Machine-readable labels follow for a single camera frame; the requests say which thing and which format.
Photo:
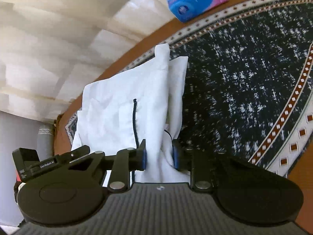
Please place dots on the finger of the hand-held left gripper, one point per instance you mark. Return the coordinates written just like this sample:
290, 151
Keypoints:
78, 151

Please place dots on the black patterned tablecloth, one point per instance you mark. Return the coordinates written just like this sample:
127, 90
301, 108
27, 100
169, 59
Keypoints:
244, 78

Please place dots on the grey object with lace trim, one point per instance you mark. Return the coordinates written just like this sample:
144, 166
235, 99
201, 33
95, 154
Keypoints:
45, 144

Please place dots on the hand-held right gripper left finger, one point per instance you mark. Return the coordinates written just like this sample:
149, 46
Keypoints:
144, 156

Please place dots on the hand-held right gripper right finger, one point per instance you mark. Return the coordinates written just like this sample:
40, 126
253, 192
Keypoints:
174, 156

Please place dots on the white garment with dark trim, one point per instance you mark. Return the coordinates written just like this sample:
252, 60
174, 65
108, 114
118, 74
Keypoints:
110, 115

